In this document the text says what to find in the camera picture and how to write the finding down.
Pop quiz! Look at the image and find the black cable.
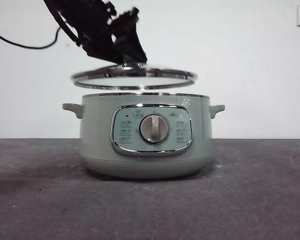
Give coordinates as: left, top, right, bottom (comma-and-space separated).
0, 24, 63, 50

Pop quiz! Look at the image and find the pale green electric cooking pot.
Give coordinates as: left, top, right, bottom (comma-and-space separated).
62, 92, 226, 180

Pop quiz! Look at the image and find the glass lid with green knob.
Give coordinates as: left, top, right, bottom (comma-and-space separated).
70, 61, 198, 91

